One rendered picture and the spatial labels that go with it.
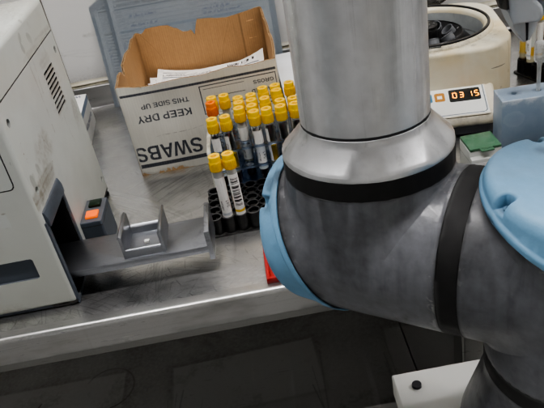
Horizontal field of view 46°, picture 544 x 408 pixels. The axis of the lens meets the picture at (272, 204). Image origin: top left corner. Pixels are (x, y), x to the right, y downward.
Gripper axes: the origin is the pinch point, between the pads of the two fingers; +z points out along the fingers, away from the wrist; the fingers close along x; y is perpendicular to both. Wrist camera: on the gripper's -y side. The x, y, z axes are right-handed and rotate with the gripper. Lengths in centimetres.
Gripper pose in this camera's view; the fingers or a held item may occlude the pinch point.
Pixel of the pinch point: (520, 29)
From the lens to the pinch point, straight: 91.5
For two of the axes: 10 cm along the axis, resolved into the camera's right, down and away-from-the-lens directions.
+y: 4.2, 4.0, -8.2
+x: 8.9, -3.7, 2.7
